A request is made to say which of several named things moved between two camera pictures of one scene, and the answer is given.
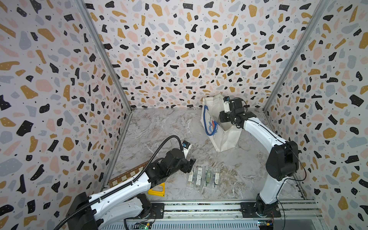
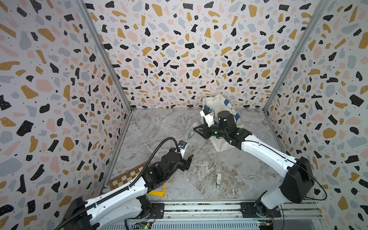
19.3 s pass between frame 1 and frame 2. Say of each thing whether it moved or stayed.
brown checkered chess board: stayed
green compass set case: moved
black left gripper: stayed
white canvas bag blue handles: stayed
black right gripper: moved
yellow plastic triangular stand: stayed
